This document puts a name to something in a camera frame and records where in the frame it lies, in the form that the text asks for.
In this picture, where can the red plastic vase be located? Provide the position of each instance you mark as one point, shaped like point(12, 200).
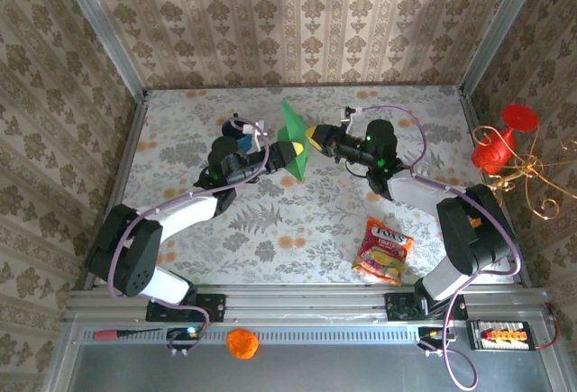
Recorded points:
point(496, 148)

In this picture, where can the aluminium frame rail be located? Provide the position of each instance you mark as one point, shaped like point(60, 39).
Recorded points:
point(306, 304)

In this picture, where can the grey metal panel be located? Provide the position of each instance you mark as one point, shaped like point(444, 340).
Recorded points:
point(338, 369)

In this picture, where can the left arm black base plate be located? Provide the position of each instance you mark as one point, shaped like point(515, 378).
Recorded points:
point(216, 307)

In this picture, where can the orange crumpled ball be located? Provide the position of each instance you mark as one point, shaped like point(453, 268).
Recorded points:
point(242, 343)

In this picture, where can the Fox's fruit candy bag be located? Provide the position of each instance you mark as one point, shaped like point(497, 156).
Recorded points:
point(383, 252)

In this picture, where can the dark blue mug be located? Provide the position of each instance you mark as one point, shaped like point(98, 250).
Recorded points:
point(232, 127)

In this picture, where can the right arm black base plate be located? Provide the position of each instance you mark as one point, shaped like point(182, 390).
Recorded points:
point(394, 308)

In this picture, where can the floral patterned table cover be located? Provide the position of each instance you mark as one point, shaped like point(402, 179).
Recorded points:
point(270, 266)

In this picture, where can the aluminium corner post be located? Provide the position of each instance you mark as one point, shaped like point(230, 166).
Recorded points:
point(101, 27)
point(500, 22)

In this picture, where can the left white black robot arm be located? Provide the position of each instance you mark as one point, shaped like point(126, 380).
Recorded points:
point(130, 257)

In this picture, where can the small black controller board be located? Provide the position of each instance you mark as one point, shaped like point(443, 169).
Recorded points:
point(435, 338)
point(182, 338)

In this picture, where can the aluminium table side rail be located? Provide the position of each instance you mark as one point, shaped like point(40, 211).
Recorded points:
point(115, 175)
point(466, 108)

